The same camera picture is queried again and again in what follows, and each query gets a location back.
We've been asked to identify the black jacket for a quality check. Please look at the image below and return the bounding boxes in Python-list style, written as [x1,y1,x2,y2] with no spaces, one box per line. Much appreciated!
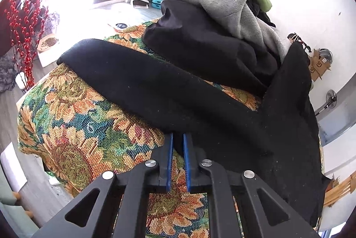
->
[141,0,281,96]

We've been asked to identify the teal plastic box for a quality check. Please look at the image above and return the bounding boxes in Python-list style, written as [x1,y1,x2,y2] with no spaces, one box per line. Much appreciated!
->
[150,0,167,10]

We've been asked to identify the wooden chair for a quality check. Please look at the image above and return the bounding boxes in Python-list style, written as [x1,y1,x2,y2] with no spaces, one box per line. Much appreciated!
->
[324,171,356,208]

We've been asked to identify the bowl of seeds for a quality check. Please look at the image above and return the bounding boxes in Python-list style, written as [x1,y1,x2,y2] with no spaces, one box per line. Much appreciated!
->
[37,33,60,53]

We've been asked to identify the black shirt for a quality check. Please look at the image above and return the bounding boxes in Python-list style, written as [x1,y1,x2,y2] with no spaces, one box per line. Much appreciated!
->
[247,0,276,28]

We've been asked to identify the red berry branches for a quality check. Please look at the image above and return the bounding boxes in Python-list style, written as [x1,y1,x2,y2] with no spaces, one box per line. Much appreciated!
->
[5,0,49,83]

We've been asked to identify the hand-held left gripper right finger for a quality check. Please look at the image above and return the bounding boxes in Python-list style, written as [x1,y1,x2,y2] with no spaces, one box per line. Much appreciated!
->
[183,132,320,238]

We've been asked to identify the white paper sheet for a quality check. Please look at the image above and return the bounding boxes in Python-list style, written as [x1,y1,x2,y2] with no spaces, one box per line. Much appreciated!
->
[0,142,28,194]

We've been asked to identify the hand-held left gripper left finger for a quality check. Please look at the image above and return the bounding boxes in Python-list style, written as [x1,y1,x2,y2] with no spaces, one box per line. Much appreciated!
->
[30,132,174,238]

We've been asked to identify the sunflower tablecloth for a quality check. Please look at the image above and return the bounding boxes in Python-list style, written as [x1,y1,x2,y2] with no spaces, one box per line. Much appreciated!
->
[17,19,324,238]

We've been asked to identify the black standing fan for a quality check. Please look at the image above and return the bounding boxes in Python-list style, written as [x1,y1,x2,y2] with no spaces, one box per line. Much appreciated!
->
[314,89,338,117]

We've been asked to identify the white vase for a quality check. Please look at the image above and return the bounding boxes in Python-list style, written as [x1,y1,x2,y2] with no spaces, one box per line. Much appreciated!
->
[15,72,28,90]

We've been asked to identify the light teal sofa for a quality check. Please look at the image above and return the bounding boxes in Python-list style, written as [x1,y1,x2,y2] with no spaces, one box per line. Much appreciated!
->
[0,168,35,227]

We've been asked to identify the black knit sweater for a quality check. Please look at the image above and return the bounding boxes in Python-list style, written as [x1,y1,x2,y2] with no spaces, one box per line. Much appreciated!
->
[56,38,331,227]

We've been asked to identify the cardboard box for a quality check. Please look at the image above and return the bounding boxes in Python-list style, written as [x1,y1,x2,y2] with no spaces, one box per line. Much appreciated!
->
[308,61,323,82]
[313,49,333,74]

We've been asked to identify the dark patterned cloth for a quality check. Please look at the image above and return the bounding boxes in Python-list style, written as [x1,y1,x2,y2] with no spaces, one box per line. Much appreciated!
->
[0,56,17,92]

